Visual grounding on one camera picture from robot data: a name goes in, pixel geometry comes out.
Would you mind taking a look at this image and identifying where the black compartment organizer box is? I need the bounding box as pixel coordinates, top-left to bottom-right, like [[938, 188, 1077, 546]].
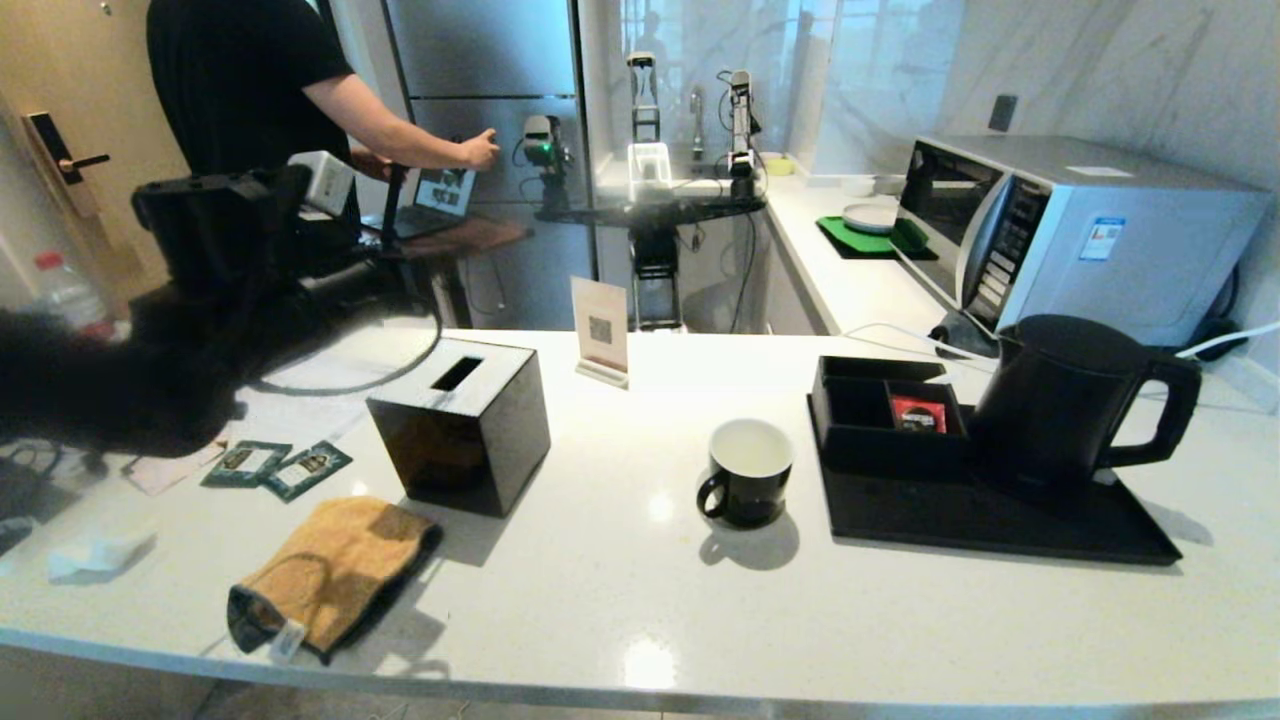
[[810, 352, 976, 476]]

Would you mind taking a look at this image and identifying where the white plate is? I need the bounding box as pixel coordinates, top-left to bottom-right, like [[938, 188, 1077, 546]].
[[842, 203, 901, 236]]

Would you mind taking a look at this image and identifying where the beige paper packet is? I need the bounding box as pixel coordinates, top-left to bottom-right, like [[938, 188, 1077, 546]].
[[125, 440, 229, 497]]

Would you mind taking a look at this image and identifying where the grey steel refrigerator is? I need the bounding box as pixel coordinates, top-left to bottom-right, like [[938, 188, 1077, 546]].
[[385, 0, 593, 331]]

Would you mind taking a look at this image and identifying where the white base cabinet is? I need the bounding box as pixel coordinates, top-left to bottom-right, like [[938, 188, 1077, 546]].
[[765, 215, 836, 336]]

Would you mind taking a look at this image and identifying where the black mug white inside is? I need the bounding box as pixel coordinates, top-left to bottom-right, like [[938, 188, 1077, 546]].
[[697, 419, 797, 529]]

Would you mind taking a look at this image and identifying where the red coffee sachet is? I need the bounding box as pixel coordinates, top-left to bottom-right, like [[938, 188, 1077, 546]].
[[890, 393, 949, 433]]

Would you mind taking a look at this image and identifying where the silver microwave oven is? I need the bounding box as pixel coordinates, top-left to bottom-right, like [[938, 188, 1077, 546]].
[[895, 135, 1273, 348]]

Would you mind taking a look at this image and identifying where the person in black shirt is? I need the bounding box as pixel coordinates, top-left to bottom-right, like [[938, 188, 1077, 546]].
[[146, 0, 501, 261]]

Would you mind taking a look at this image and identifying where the printed white paper sheet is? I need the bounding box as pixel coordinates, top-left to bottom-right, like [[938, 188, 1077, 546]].
[[225, 340, 406, 446]]

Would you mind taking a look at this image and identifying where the crumpled white tissue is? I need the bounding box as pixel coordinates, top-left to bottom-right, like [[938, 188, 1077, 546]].
[[50, 525, 161, 583]]

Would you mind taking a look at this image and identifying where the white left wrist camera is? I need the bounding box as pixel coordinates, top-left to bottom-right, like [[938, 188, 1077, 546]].
[[288, 150, 357, 218]]

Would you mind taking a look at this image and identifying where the open laptop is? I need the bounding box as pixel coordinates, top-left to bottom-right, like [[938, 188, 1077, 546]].
[[395, 165, 478, 239]]

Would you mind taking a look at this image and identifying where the beige wooden door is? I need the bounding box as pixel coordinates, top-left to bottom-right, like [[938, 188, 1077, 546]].
[[0, 0, 191, 321]]

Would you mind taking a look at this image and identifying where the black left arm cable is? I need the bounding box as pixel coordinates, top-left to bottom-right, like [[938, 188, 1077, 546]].
[[248, 300, 444, 397]]

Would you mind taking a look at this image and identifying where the thin black cable with connector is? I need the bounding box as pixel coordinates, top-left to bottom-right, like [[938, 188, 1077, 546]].
[[0, 440, 106, 479]]

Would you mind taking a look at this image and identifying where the black electric kettle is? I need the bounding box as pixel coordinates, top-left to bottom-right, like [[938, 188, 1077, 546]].
[[968, 313, 1206, 501]]

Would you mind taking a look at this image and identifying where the clear water bottle red cap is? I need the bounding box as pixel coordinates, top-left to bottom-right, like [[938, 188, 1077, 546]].
[[30, 252, 113, 336]]

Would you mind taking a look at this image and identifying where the black electronic door lock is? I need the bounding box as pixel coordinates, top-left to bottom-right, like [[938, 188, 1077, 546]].
[[25, 112, 113, 221]]

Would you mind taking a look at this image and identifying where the black tissue box white top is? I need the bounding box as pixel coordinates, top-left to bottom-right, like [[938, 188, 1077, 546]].
[[367, 338, 552, 518]]

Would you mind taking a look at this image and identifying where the flat black pad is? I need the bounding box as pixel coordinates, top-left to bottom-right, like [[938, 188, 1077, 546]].
[[0, 455, 86, 556]]

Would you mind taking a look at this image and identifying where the white and black mast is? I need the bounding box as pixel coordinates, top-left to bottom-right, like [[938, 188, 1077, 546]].
[[626, 52, 673, 206]]

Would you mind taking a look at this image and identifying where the white power cable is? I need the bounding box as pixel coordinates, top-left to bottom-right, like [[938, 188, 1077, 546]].
[[845, 322, 1280, 373]]

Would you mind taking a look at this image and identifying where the brown wooden side table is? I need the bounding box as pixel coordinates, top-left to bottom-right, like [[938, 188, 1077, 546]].
[[400, 215, 531, 326]]

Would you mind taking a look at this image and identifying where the beige QR code sign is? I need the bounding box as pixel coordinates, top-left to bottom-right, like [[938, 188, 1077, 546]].
[[571, 277, 631, 390]]

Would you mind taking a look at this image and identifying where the dark green tea sachet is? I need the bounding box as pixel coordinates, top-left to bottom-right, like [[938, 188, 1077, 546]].
[[262, 441, 355, 502], [203, 441, 295, 489]]

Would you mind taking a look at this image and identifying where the black rectangular serving tray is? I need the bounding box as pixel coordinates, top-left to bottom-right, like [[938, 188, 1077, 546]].
[[808, 395, 1183, 568]]

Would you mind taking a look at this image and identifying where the orange microfiber cloth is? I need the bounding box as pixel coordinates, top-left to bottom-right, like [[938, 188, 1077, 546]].
[[229, 496, 444, 664]]

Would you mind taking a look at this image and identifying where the black leader control rig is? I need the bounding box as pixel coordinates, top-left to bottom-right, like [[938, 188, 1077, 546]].
[[378, 163, 411, 256]]

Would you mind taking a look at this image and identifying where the black teleoperation stand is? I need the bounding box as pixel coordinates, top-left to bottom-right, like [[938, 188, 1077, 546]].
[[535, 195, 769, 333]]

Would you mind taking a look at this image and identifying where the green silicone mat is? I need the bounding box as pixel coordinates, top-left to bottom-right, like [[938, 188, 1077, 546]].
[[816, 216, 931, 263]]

